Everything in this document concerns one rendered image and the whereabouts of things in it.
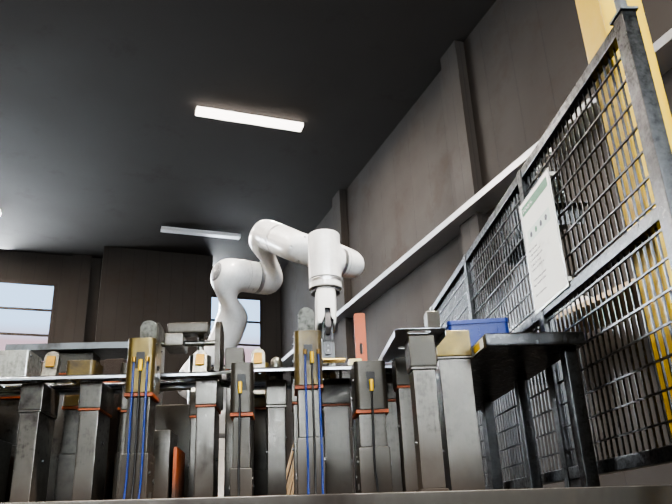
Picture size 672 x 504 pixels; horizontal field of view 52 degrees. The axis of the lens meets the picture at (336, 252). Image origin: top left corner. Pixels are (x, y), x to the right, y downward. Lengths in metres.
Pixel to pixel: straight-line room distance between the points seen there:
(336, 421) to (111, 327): 9.63
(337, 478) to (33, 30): 6.03
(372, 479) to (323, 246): 0.61
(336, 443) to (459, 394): 0.31
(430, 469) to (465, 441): 0.28
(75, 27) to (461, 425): 5.98
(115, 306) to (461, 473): 9.99
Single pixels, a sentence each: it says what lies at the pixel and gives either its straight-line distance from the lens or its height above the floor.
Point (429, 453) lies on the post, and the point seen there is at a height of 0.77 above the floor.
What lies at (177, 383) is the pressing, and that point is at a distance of 1.76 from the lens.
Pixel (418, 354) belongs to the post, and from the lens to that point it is 1.31.
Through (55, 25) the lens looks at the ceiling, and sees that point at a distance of 7.04.
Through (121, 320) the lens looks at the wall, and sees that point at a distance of 11.22.
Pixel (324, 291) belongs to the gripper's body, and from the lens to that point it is 1.70.
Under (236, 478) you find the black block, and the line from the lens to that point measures 1.47.
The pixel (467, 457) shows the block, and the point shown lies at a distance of 1.55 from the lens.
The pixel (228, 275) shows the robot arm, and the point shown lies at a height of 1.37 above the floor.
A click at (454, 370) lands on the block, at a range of 1.57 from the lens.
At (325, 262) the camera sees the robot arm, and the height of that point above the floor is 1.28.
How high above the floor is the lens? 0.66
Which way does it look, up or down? 22 degrees up
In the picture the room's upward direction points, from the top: 3 degrees counter-clockwise
